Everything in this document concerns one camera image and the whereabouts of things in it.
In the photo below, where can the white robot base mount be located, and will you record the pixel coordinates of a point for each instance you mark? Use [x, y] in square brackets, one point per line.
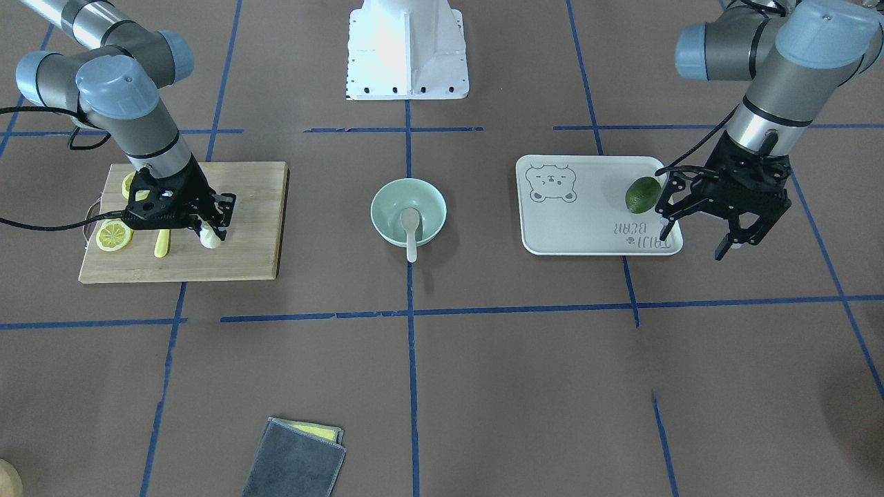
[406, 50]

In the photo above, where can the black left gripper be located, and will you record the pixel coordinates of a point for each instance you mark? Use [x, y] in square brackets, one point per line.
[726, 158]

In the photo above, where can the grey folded cloth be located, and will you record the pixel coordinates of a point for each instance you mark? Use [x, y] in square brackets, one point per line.
[296, 458]

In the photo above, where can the cream bear serving tray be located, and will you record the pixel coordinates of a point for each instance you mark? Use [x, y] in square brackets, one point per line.
[575, 205]

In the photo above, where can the white ceramic spoon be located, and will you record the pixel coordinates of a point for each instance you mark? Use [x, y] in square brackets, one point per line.
[410, 221]

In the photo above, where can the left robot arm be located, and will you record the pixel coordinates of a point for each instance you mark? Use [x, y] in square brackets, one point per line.
[794, 54]

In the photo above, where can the wooden mug tree stand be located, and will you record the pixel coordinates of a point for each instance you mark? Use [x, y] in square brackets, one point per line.
[11, 484]

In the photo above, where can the green avocado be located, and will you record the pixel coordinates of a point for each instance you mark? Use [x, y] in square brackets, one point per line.
[642, 195]

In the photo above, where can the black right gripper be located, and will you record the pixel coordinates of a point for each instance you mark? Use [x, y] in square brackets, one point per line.
[195, 183]

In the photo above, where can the single lemon slice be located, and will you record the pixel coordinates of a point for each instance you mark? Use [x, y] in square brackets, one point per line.
[113, 236]

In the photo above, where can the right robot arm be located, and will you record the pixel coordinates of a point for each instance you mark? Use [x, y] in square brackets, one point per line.
[113, 86]

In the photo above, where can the mint green ceramic bowl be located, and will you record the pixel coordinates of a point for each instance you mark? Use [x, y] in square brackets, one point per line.
[394, 197]

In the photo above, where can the bamboo cutting board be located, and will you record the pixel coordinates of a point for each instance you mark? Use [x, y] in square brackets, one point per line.
[250, 250]

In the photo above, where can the yellow plastic knife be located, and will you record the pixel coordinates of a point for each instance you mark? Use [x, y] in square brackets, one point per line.
[162, 243]

